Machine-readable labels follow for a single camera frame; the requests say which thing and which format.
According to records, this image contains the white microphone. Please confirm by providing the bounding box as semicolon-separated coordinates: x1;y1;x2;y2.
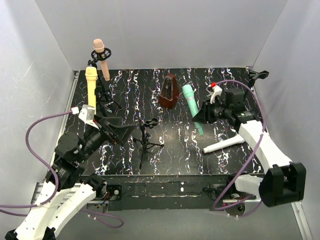
202;134;245;154

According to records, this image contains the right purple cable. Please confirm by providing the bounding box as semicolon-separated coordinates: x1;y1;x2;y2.
212;80;265;217

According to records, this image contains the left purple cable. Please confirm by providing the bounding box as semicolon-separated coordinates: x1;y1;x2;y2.
0;108;125;229

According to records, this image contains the teal microphone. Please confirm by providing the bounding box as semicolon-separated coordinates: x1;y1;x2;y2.
182;84;204;136

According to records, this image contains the yellow microphone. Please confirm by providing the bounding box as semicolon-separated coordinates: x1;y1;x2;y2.
85;66;98;108

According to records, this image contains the small black tripod clip stand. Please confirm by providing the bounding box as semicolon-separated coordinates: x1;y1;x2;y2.
132;118;165;170

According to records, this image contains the tall black clip stand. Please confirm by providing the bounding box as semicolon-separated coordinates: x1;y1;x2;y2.
246;68;269;90

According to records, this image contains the brown metronome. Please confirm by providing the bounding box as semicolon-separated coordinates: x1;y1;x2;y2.
158;73;180;109

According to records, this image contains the black front mounting rail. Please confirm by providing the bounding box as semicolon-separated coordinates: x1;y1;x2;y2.
77;174;261;212

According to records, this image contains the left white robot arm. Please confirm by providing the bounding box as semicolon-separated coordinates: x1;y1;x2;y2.
4;116;136;240

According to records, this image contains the black round-base mic stand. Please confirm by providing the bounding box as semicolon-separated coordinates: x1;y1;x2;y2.
94;85;109;117

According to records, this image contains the black tripod shock-mount stand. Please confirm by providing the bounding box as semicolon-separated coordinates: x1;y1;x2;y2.
86;46;123;111

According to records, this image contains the purple cable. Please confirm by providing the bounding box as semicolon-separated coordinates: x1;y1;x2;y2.
212;80;265;217
0;108;125;229

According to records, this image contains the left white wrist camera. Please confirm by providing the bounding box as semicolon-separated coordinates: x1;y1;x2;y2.
78;104;98;129

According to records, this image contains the pink microphone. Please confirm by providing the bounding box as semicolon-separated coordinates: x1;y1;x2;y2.
93;38;110;82

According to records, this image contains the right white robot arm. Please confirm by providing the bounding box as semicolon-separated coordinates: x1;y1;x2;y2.
192;85;307;207

